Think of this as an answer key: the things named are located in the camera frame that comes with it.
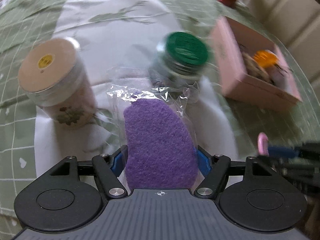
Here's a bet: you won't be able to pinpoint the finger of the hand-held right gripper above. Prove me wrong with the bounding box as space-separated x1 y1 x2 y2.
267 142 320 159
260 156 320 198

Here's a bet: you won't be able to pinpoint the jar with green lid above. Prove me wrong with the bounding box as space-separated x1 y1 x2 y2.
147 32 210 89

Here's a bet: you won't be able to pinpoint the pink cardboard box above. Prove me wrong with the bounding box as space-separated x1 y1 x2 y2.
209 16 303 112

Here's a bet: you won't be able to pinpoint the orange round item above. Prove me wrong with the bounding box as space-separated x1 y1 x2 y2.
252 49 278 68

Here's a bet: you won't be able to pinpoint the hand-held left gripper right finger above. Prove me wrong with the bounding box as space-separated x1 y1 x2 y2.
194 147 272 200

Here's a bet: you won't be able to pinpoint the purple felt pad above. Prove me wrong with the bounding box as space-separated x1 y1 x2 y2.
106 66 200 189

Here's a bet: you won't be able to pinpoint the floral jar with beige lid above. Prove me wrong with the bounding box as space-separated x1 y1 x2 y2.
18 37 98 130

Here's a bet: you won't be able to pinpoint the beige padded headboard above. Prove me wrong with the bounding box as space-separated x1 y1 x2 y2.
237 0 320 82

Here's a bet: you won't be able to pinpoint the small pink item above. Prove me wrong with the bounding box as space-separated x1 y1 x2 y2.
257 132 269 157

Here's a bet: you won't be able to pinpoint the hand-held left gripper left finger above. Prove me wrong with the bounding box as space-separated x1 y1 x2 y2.
49 146 129 200

